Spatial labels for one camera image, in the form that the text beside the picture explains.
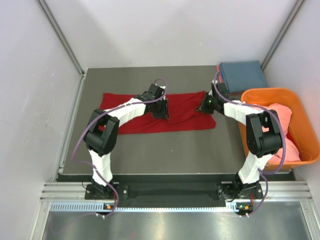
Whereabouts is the red t shirt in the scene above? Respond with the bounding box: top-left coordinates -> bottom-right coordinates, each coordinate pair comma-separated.
99,91 -> 217,135

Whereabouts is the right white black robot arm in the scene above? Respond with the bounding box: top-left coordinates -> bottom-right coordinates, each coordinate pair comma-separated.
197,80 -> 285,198

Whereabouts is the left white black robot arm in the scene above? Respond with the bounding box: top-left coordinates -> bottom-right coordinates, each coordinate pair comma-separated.
83,83 -> 169,199

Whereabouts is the folded pink t shirt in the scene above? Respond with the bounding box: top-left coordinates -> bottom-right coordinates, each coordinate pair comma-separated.
215,64 -> 245,97

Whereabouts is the folded blue t shirt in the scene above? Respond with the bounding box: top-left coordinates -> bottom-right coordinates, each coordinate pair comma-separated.
219,60 -> 268,94

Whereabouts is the orange plastic bin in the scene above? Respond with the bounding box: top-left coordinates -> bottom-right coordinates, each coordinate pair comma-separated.
241,87 -> 320,170

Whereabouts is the crumpled pink t shirt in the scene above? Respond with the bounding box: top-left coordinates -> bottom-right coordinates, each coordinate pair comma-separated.
265,103 -> 301,163

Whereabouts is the grey slotted cable duct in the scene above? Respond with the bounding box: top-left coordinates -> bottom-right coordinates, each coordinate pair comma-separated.
50,202 -> 250,213

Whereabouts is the left aluminium frame post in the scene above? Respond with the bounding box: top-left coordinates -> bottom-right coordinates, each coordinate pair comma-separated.
36,0 -> 85,76

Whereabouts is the aluminium frame post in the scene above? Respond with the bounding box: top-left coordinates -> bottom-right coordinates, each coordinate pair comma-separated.
260,0 -> 306,71
36,0 -> 85,76

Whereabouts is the right aluminium frame post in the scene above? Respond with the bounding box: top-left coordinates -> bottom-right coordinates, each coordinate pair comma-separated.
260,0 -> 306,71

